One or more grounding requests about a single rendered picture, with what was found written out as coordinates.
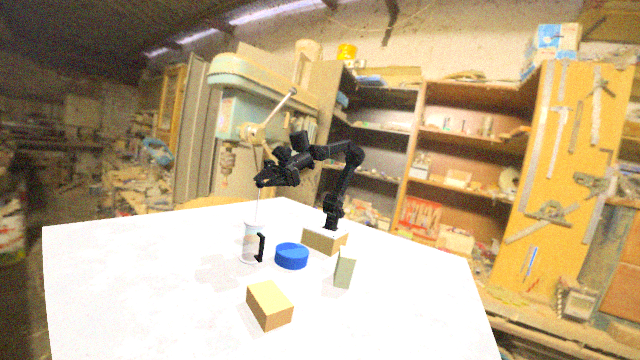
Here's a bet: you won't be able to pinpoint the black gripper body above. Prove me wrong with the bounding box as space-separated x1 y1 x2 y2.
263 155 302 187

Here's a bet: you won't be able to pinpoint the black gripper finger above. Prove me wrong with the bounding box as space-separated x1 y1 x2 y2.
264 168 291 187
253 162 272 181

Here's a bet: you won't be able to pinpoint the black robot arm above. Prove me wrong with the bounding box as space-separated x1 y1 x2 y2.
271 130 365 232

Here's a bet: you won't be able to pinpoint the blue short cylinder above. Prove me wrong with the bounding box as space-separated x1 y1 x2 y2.
274 242 309 270

